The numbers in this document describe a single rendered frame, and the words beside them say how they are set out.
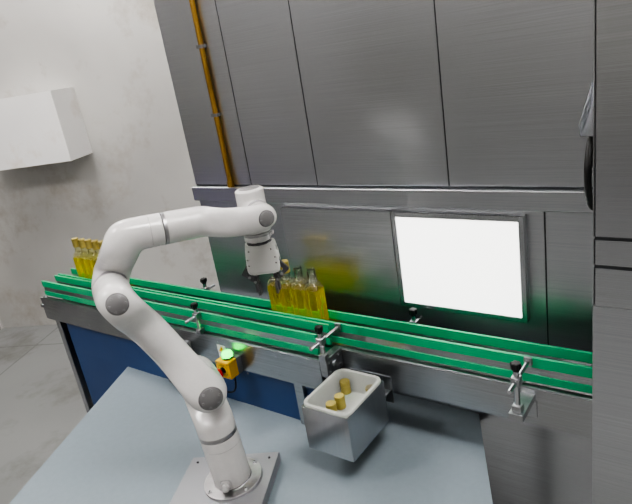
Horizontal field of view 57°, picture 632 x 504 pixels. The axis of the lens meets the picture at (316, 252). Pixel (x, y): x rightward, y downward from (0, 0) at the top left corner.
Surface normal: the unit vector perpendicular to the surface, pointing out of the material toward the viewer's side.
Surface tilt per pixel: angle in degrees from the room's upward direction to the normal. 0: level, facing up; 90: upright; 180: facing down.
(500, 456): 90
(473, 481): 0
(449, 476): 0
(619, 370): 90
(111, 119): 90
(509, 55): 90
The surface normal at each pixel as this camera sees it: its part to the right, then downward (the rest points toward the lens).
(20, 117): -0.16, 0.36
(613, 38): -0.57, 0.36
